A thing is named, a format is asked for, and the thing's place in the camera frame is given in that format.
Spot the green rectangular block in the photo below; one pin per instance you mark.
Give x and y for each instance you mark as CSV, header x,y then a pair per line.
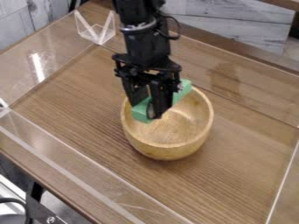
x,y
143,112

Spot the black table leg bracket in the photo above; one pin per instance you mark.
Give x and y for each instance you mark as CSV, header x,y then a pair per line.
x,y
36,212

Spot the clear acrylic tray wall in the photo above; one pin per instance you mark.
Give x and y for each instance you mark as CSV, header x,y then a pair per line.
x,y
81,182

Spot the brown wooden bowl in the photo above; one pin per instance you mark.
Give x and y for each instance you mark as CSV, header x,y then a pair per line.
x,y
175,136

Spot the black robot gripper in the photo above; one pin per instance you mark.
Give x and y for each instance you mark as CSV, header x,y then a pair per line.
x,y
144,65

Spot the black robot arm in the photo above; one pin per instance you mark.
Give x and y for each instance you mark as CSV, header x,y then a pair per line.
x,y
141,13

